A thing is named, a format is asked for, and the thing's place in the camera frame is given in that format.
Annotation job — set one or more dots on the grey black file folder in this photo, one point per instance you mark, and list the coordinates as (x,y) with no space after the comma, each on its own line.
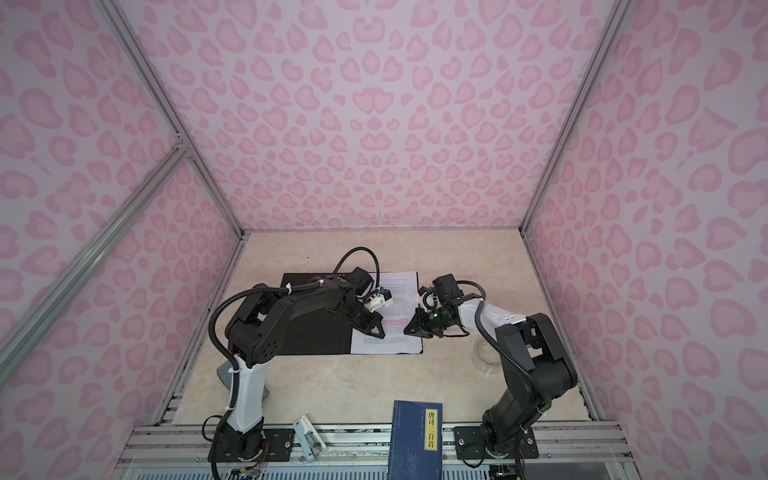
(318,333)

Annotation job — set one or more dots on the white bracket on rail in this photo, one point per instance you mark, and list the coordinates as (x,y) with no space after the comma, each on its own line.
(311,442)

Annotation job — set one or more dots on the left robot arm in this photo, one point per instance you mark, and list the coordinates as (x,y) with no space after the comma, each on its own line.
(250,328)

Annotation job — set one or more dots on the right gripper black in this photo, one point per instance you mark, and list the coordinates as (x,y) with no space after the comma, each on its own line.
(420,318)

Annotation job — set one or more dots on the aluminium corner post right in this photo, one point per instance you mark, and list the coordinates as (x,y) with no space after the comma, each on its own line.
(620,13)

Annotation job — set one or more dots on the clear tape roll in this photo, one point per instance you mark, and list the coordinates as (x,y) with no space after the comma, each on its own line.
(485,358)

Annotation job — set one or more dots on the aluminium corner post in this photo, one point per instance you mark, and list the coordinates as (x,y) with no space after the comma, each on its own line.
(620,13)
(128,39)

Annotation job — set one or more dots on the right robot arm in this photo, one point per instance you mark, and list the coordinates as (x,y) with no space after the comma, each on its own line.
(536,366)

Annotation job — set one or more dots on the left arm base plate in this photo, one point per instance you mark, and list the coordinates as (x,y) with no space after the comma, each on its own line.
(271,445)

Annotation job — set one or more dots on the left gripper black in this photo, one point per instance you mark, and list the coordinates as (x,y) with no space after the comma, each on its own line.
(375,322)

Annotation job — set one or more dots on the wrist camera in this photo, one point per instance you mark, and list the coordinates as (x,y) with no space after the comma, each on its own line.
(377,299)
(428,298)

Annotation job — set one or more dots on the aluminium diagonal beam left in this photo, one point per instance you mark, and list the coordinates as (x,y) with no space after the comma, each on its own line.
(40,318)

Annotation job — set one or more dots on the aluminium rail frame front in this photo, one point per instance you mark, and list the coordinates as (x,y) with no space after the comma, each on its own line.
(586,449)

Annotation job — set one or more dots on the grey sponge block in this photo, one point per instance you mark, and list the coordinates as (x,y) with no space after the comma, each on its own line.
(224,374)

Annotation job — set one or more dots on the white paper sheet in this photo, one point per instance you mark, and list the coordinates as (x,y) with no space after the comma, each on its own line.
(396,316)

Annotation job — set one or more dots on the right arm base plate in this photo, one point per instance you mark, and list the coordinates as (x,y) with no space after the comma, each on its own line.
(478,442)

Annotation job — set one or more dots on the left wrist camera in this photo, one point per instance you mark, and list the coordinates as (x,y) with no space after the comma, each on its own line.
(377,299)

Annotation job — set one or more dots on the aluminium corner post left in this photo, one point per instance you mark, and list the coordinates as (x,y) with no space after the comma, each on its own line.
(128,39)

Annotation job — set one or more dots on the blue book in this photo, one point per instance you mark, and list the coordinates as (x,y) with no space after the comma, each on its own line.
(415,450)

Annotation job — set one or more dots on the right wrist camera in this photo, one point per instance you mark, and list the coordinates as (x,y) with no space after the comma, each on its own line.
(428,298)

